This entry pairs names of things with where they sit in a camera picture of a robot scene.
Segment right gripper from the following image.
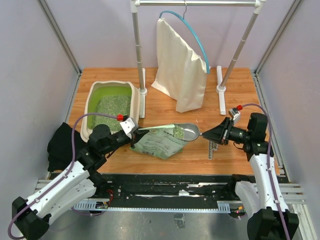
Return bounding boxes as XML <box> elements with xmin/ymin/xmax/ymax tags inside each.
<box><xmin>201</xmin><ymin>117</ymin><xmax>251</xmax><ymax>145</ymax></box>

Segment piano pattern bag clip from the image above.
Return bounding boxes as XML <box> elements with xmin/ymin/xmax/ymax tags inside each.
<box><xmin>208</xmin><ymin>141</ymin><xmax>218</xmax><ymax>160</ymax></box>

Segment green cat litter bag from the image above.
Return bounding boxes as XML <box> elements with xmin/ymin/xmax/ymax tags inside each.
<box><xmin>130</xmin><ymin>124</ymin><xmax>188</xmax><ymax>160</ymax></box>

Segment grey metal scoop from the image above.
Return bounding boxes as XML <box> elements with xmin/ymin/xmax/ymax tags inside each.
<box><xmin>173</xmin><ymin>123</ymin><xmax>202</xmax><ymax>142</ymax></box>

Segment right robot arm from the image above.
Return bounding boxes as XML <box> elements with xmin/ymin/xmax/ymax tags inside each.
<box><xmin>201</xmin><ymin>111</ymin><xmax>299</xmax><ymax>240</ymax></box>

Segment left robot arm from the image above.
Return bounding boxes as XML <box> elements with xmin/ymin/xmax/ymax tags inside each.
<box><xmin>11</xmin><ymin>124</ymin><xmax>148</xmax><ymax>240</ymax></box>

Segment cream green litter box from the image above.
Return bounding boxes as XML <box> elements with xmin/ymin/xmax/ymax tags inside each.
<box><xmin>80</xmin><ymin>80</ymin><xmax>140</xmax><ymax>142</ymax></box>

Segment cream cloth bag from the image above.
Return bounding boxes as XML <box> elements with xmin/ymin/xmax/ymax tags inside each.
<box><xmin>151</xmin><ymin>18</ymin><xmax>207</xmax><ymax>113</ymax></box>

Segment black cloth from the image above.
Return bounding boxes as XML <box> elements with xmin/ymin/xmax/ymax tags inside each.
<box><xmin>47</xmin><ymin>122</ymin><xmax>73</xmax><ymax>172</ymax></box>

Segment blue clothes hanger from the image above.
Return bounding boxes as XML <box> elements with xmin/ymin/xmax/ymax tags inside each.
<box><xmin>158</xmin><ymin>10</ymin><xmax>211</xmax><ymax>74</ymax></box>

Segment white clothes rack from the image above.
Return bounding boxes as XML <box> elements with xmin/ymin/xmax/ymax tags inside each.
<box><xmin>129</xmin><ymin>0</ymin><xmax>268</xmax><ymax>119</ymax></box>

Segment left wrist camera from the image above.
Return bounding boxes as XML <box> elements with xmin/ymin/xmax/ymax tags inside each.
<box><xmin>119</xmin><ymin>117</ymin><xmax>139</xmax><ymax>139</ymax></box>

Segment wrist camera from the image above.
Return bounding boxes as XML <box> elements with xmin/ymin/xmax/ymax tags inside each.
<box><xmin>119</xmin><ymin>117</ymin><xmax>139</xmax><ymax>139</ymax></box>
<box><xmin>228</xmin><ymin>107</ymin><xmax>241</xmax><ymax>124</ymax></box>

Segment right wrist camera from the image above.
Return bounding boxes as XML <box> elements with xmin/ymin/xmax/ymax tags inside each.
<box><xmin>228</xmin><ymin>107</ymin><xmax>241</xmax><ymax>124</ymax></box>

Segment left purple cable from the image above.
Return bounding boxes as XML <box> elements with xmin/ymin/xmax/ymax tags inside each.
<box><xmin>7</xmin><ymin>112</ymin><xmax>125</xmax><ymax>240</ymax></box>

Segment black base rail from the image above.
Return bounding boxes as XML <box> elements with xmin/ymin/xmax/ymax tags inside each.
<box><xmin>92</xmin><ymin>173</ymin><xmax>256</xmax><ymax>210</ymax></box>

